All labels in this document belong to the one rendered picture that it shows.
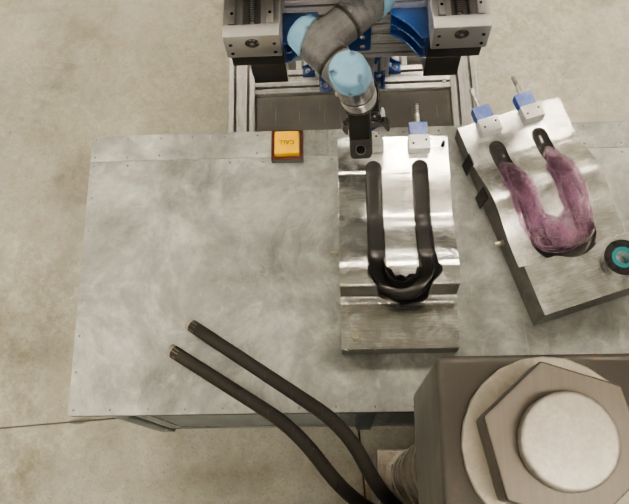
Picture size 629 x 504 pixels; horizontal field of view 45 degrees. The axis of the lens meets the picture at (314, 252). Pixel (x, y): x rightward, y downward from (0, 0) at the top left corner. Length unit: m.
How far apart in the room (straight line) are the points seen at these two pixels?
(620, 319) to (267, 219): 0.85
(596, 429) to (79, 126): 2.68
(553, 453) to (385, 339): 1.23
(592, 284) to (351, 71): 0.71
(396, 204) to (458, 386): 1.26
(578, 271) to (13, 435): 1.88
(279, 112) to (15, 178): 1.03
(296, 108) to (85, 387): 1.26
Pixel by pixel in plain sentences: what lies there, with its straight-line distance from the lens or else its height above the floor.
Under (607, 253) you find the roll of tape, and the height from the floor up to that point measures 0.95.
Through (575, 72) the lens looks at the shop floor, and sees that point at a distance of 3.04.
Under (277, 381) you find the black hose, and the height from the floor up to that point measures 0.89.
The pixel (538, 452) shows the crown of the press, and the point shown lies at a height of 2.05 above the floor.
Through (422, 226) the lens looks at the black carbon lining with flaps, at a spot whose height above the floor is 0.89.
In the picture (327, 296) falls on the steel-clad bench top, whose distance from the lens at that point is 1.77.
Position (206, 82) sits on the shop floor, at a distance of 2.96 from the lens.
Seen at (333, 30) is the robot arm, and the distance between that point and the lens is 1.50.
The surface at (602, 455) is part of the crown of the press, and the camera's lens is 0.48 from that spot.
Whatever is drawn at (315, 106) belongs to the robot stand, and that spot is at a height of 0.21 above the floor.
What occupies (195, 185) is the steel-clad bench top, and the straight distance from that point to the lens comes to 1.90.
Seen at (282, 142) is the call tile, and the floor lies 0.84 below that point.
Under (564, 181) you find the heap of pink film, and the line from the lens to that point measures 1.79.
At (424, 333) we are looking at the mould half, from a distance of 1.69.
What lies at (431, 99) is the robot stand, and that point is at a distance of 2.65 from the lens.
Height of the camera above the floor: 2.51
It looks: 72 degrees down
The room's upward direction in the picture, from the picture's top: 9 degrees counter-clockwise
